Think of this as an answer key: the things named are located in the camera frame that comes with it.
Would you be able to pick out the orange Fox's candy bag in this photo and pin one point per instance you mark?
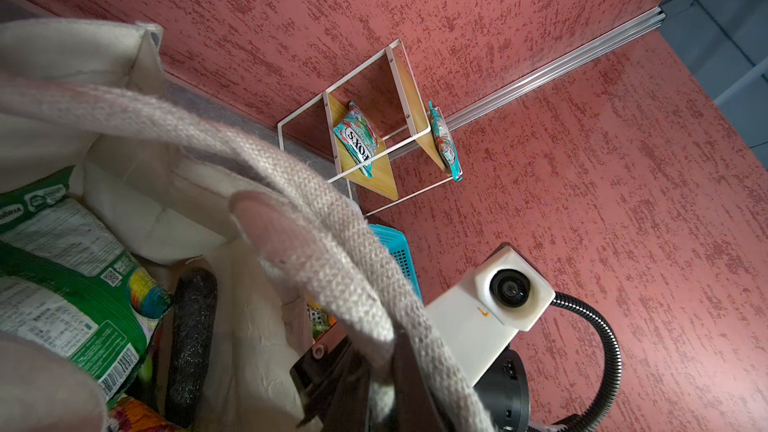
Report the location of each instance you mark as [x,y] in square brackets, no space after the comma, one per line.
[132,415]

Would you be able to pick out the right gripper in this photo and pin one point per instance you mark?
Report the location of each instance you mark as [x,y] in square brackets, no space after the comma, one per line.
[335,382]

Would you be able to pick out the cream canvas tote bag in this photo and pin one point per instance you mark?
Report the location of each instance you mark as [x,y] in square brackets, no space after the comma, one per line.
[173,185]

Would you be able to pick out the dark green cucumber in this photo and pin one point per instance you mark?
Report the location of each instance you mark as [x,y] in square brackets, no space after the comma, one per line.
[196,297]

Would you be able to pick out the yellow Fox's candy bag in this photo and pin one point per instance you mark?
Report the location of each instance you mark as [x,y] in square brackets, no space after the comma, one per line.
[69,285]

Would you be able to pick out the white wooden shelf rack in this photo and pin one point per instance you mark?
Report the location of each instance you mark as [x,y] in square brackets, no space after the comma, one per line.
[373,114]

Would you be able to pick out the green Fox's candy bag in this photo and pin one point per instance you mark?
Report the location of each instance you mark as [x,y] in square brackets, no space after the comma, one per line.
[357,134]

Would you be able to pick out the teal snack bag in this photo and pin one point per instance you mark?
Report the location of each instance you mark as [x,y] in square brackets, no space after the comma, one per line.
[444,143]

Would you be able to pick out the teal plastic basket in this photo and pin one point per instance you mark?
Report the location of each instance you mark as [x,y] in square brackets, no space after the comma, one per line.
[398,247]

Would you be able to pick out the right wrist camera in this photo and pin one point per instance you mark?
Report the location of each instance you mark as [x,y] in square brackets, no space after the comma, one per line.
[479,316]

